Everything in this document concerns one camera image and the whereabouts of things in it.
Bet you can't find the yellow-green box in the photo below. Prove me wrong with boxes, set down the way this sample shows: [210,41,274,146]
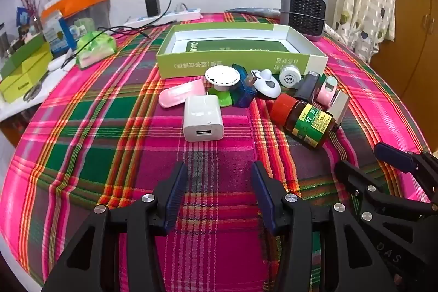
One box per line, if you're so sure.
[0,42,53,104]

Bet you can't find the blue transparent box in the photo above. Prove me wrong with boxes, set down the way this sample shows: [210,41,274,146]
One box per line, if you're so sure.
[230,64,258,108]

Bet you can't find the green tissue pack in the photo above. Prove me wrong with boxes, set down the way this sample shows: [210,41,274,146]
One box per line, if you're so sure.
[75,32,117,70]

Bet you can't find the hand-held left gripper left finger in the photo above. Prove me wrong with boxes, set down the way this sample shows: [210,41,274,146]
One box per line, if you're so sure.
[41,161,188,292]

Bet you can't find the grey scissors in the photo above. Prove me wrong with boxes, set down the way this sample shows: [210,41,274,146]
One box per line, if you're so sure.
[22,80,43,103]

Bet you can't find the grey floral folded umbrella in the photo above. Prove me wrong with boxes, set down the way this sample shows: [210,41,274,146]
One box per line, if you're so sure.
[224,6,283,18]

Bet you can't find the green cardboard box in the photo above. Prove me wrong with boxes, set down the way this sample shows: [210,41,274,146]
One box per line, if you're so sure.
[156,22,329,80]

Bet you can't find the wooden wardrobe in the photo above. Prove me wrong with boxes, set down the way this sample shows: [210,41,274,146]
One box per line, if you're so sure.
[370,0,438,156]

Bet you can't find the orange-lid plastic container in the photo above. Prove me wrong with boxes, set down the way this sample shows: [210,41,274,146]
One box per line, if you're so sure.
[41,0,111,36]

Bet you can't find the white USB charger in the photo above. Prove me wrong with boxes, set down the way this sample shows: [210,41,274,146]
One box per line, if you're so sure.
[183,94,224,142]

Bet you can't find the grey desktop heater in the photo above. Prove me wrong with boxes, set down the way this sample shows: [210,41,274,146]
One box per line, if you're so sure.
[281,0,327,41]

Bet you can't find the white round green-base stand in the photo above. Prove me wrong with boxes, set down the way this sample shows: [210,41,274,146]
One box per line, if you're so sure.
[204,66,242,108]

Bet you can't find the white power strip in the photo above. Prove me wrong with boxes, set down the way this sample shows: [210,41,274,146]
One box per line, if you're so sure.
[124,8,202,28]

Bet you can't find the pink green plaid tablecloth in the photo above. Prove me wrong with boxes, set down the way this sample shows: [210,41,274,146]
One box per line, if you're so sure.
[0,12,432,292]

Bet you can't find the white oblong gadget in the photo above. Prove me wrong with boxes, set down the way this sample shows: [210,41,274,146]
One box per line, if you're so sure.
[48,56,71,71]

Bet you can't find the black plug-in charger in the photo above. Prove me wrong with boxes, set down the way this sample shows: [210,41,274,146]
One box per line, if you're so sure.
[145,0,161,17]

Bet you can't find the brown bottle red cap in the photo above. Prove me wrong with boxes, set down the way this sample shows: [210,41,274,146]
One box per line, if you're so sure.
[270,94,336,151]

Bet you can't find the black rectangular device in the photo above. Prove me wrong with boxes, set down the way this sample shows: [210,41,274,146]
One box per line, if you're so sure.
[293,71,321,102]

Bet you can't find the pink tape dispenser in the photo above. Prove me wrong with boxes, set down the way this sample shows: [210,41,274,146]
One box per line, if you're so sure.
[315,76,338,104]

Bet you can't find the white panda mini fan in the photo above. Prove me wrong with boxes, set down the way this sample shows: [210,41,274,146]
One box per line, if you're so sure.
[247,69,282,98]

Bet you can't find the pink oblong case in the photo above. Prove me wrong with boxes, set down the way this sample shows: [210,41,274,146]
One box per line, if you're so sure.
[158,79,206,108]

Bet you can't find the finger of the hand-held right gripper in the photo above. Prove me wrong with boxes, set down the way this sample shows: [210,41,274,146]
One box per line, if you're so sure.
[335,160,429,221]
[374,142,438,204]

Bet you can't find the silver rectangular case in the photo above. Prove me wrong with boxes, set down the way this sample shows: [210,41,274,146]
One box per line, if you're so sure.
[330,90,351,128]

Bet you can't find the dark green box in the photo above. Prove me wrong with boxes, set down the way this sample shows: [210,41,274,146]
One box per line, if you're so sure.
[0,34,48,79]

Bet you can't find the blue cardboard box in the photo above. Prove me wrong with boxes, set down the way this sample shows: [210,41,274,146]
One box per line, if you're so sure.
[43,16,77,51]

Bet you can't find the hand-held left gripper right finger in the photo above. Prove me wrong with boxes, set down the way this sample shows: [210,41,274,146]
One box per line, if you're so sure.
[251,161,397,292]

